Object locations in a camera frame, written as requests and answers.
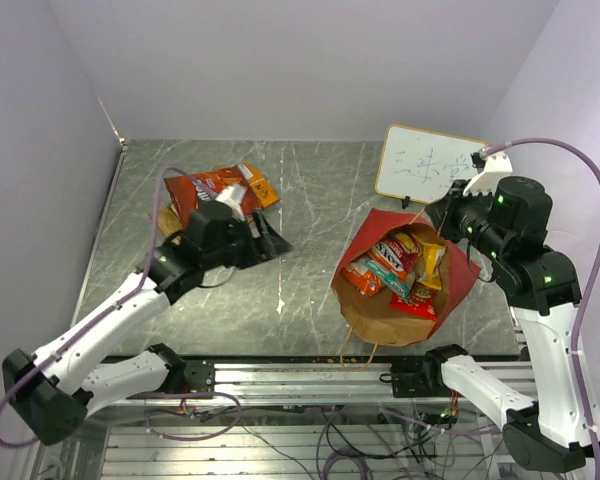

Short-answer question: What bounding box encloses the orange snack packet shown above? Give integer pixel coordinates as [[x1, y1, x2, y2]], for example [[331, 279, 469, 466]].
[[341, 256, 385, 297]]

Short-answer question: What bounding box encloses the orange chips bag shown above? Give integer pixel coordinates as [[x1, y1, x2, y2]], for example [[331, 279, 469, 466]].
[[238, 162, 279, 208]]

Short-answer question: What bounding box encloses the teal Fox's candy bag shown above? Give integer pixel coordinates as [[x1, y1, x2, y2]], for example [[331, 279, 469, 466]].
[[363, 258, 416, 300]]

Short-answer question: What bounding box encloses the red paper bag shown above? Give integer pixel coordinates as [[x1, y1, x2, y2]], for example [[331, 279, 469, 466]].
[[331, 208, 481, 371]]

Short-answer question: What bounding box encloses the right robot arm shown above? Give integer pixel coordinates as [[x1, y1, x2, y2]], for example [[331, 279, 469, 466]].
[[420, 152, 600, 474]]

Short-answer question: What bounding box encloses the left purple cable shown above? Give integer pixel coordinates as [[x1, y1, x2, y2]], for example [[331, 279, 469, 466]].
[[0, 167, 216, 448]]

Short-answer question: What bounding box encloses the yellow snack packet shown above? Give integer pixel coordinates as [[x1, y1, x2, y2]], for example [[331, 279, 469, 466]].
[[418, 239, 446, 291]]

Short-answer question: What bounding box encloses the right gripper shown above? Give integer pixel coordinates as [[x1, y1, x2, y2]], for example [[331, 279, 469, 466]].
[[425, 178, 508, 261]]

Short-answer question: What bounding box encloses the small whiteboard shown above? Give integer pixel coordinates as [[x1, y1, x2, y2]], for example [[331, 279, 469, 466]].
[[375, 124, 487, 204]]

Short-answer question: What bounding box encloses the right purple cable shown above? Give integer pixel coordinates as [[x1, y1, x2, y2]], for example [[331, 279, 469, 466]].
[[484, 137, 600, 480]]

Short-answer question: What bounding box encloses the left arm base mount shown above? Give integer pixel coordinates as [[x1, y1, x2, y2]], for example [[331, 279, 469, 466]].
[[182, 360, 216, 399]]

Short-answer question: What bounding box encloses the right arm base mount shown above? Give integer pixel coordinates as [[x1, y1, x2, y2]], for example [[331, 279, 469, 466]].
[[379, 361, 448, 399]]

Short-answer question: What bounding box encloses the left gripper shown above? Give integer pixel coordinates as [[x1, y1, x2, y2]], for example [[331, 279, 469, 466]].
[[203, 207, 294, 270]]

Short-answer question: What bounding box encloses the aluminium frame rail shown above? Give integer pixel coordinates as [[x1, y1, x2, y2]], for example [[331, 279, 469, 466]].
[[9, 357, 581, 480]]

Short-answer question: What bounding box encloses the orange Fox's fruits bag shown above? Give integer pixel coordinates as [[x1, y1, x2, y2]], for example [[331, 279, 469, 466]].
[[368, 232, 420, 280]]

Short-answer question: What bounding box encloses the purple cable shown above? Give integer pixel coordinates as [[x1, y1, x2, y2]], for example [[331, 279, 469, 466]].
[[0, 167, 216, 448], [484, 137, 600, 480]]

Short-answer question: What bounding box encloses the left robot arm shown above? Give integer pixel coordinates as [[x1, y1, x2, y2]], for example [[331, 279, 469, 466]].
[[0, 185, 292, 445]]

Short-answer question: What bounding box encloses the red snack packet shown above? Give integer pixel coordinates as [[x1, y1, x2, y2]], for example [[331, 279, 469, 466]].
[[389, 282, 437, 321]]

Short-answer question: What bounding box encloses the kraft kettle chips bag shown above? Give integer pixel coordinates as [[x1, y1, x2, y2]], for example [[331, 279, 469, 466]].
[[156, 203, 183, 245]]

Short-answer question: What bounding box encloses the red chips bag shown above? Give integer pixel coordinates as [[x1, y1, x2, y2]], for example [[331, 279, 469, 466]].
[[164, 166, 262, 227]]

